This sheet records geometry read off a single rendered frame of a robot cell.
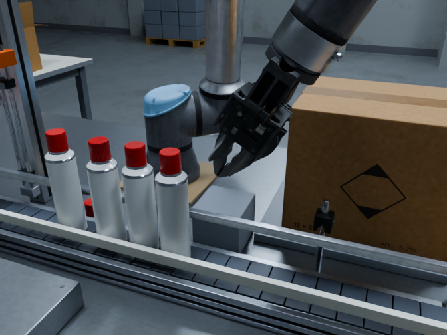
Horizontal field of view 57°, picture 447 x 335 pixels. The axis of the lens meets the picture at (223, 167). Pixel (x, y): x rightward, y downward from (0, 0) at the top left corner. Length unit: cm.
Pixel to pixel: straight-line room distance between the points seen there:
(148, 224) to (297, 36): 40
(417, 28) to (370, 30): 70
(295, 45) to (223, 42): 49
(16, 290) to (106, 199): 20
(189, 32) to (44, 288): 699
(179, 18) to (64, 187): 693
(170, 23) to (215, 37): 677
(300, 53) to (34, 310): 52
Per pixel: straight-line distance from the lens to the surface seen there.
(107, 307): 75
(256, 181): 108
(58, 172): 77
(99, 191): 72
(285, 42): 49
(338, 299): 64
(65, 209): 80
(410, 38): 752
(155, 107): 99
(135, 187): 68
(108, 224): 75
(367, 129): 72
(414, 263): 67
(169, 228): 68
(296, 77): 47
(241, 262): 73
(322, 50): 48
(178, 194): 65
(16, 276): 78
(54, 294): 72
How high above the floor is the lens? 134
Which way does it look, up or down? 26 degrees down
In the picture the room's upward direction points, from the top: straight up
